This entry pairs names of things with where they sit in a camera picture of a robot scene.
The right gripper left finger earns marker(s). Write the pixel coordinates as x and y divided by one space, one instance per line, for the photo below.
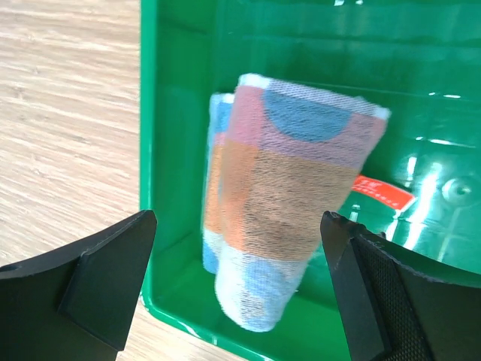
77 302

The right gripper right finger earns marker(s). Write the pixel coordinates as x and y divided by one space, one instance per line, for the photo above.
396 304

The blue polka dot towel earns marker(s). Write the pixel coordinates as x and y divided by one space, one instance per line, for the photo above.
279 155

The red tray label sticker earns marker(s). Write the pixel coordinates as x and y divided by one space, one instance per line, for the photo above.
378 198

